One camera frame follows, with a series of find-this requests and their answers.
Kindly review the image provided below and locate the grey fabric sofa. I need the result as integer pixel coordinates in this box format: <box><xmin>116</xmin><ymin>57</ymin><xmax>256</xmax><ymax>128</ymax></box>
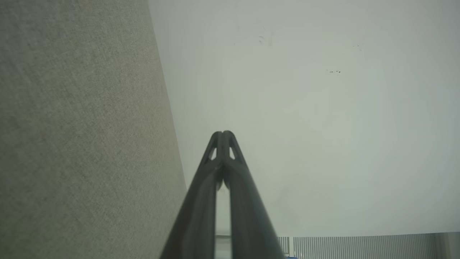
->
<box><xmin>0</xmin><ymin>0</ymin><xmax>187</xmax><ymax>259</ymax></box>

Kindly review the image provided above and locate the white ribbed wall panel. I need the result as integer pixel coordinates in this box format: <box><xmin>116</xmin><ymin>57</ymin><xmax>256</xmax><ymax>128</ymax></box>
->
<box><xmin>279</xmin><ymin>233</ymin><xmax>437</xmax><ymax>259</ymax></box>

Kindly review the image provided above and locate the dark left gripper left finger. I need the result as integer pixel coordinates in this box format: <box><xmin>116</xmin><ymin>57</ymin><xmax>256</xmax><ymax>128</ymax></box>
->
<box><xmin>160</xmin><ymin>131</ymin><xmax>224</xmax><ymax>259</ymax></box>

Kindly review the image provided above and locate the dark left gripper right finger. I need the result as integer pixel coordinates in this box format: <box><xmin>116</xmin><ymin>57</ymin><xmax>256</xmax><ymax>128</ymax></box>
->
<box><xmin>223</xmin><ymin>130</ymin><xmax>286</xmax><ymax>259</ymax></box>

